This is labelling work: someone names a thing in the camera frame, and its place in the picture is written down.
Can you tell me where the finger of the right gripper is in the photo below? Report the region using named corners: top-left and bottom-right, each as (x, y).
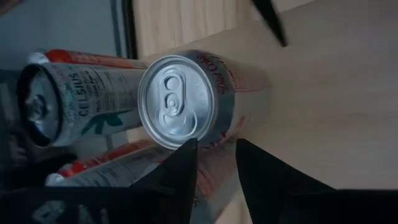
top-left (251, 0), bottom-right (289, 49)

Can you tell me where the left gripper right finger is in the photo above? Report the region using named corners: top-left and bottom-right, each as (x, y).
top-left (234, 138), bottom-right (398, 224)

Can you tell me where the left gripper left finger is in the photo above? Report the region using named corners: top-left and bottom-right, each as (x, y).
top-left (0, 138), bottom-right (199, 224)

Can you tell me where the wooden shelf black metal frame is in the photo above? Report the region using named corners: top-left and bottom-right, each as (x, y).
top-left (124, 0), bottom-right (398, 224)

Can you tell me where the black aluminium rig frame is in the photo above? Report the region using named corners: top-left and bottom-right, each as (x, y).
top-left (110, 0), bottom-right (139, 60)

